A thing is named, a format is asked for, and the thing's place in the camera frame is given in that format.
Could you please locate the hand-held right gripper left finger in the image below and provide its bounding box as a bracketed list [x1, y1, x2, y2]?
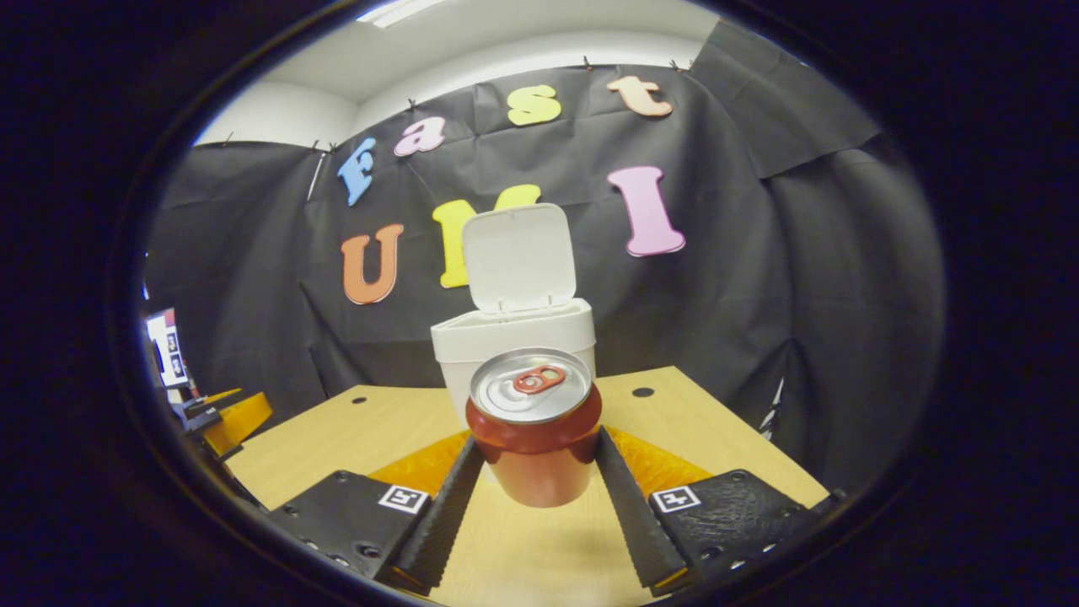
[268, 434, 487, 591]

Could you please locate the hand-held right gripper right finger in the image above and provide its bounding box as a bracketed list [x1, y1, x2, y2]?
[594, 426, 831, 591]

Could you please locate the red pop can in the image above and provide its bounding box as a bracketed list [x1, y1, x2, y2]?
[465, 347, 604, 508]

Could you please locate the white desktop garbage bin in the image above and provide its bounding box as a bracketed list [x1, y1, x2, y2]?
[430, 202, 597, 486]

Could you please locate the computer monitor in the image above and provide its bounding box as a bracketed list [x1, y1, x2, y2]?
[148, 308, 191, 389]

